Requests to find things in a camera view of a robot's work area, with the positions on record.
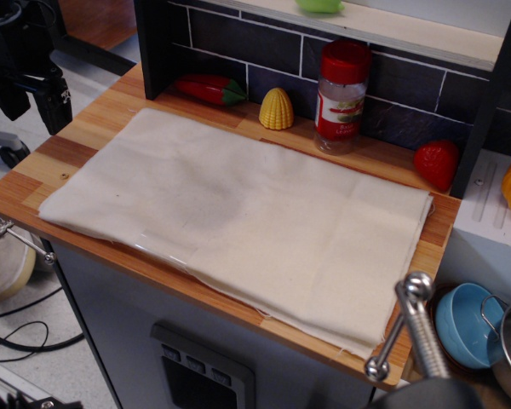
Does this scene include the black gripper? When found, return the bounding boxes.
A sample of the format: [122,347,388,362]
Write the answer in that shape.
[0,1,72,135]

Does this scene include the cream white cloth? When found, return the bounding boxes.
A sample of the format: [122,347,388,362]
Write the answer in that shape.
[39,108,433,359]

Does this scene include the red toy chili pepper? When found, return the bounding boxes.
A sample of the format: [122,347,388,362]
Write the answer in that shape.
[174,74,247,107]

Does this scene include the yellow toy corn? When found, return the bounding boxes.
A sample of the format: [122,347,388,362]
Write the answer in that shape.
[259,88,295,130]

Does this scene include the grey toy oven cabinet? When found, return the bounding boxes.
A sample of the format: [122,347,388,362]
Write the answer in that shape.
[49,243,374,408]

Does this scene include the green toy vegetable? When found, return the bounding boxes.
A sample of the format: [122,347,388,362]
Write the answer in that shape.
[296,0,344,14]

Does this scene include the red-lidded spice jar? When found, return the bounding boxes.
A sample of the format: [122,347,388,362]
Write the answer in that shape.
[314,39,372,155]

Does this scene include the dark tiled shelf backsplash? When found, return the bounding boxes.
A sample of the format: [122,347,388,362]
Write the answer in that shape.
[134,1,511,198]

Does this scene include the red toy strawberry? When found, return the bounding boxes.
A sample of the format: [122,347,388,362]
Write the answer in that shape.
[413,140,460,191]

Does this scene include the white sink drainboard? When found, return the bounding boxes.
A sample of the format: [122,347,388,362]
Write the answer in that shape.
[454,149,511,246]

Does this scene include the blue plastic bowl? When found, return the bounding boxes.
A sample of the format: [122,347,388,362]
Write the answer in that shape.
[434,283,507,370]

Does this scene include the silver metal rail left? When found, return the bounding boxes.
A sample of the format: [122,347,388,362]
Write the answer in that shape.
[0,216,56,265]

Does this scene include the black floor cable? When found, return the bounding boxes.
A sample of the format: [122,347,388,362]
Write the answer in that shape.
[0,285,85,363]

